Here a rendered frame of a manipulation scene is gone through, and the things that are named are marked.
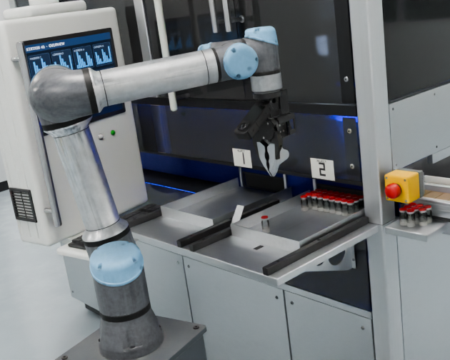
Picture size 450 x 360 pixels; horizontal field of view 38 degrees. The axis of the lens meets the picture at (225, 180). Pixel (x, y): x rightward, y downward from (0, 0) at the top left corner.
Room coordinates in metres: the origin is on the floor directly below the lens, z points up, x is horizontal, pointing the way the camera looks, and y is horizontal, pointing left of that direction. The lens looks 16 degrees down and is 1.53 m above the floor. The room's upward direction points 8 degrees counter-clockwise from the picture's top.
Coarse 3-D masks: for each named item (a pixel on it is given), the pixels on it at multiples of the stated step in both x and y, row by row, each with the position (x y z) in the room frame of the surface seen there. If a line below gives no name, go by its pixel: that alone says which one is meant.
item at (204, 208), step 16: (208, 192) 2.11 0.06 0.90; (224, 192) 2.15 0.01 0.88; (240, 192) 2.12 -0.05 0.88; (256, 192) 2.10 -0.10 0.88; (288, 192) 1.99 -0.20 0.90; (176, 208) 2.02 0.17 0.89; (192, 208) 2.02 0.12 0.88; (208, 208) 2.00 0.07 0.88; (224, 208) 1.97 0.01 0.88; (192, 224) 1.86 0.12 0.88; (208, 224) 1.80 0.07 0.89
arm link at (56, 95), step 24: (216, 48) 1.41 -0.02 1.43; (240, 48) 1.37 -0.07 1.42; (48, 72) 1.36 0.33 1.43; (72, 72) 1.34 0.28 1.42; (96, 72) 1.35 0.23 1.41; (120, 72) 1.35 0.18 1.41; (144, 72) 1.35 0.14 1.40; (168, 72) 1.36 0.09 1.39; (192, 72) 1.37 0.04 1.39; (216, 72) 1.38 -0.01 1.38; (240, 72) 1.37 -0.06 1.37; (48, 96) 1.32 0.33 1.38; (72, 96) 1.31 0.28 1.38; (96, 96) 1.31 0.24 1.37; (120, 96) 1.34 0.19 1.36; (144, 96) 1.36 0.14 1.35; (48, 120) 1.36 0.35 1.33
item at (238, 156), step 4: (232, 148) 2.08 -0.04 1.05; (236, 152) 2.06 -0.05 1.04; (240, 152) 2.05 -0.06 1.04; (244, 152) 2.04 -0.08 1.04; (248, 152) 2.02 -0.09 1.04; (236, 156) 2.07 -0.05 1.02; (240, 156) 2.05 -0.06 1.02; (244, 156) 2.04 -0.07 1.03; (248, 156) 2.02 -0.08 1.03; (236, 160) 2.07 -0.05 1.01; (240, 160) 2.05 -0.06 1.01; (244, 160) 2.04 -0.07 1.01; (248, 160) 2.03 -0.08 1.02; (236, 164) 2.07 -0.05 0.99; (240, 164) 2.06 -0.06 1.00; (244, 164) 2.04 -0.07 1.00; (248, 164) 2.03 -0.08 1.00
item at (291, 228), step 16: (304, 192) 1.92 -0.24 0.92; (272, 208) 1.82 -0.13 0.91; (288, 208) 1.87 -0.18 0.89; (240, 224) 1.74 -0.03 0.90; (256, 224) 1.78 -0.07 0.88; (272, 224) 1.76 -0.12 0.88; (288, 224) 1.74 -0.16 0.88; (304, 224) 1.72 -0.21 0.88; (320, 224) 1.71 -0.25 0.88; (336, 224) 1.62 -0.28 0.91; (256, 240) 1.64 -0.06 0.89; (272, 240) 1.60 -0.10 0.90; (288, 240) 1.55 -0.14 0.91; (304, 240) 1.53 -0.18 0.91
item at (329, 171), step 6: (312, 162) 1.81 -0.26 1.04; (318, 162) 1.80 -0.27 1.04; (324, 162) 1.78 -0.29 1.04; (330, 162) 1.76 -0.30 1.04; (312, 168) 1.81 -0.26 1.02; (318, 168) 1.80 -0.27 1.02; (330, 168) 1.76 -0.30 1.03; (312, 174) 1.82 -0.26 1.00; (318, 174) 1.80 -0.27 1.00; (330, 174) 1.76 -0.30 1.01
